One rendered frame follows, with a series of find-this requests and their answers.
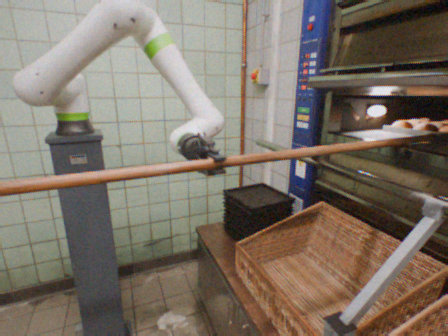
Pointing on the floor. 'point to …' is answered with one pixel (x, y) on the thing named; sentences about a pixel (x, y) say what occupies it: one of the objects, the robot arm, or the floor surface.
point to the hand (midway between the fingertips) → (216, 163)
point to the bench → (227, 287)
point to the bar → (434, 214)
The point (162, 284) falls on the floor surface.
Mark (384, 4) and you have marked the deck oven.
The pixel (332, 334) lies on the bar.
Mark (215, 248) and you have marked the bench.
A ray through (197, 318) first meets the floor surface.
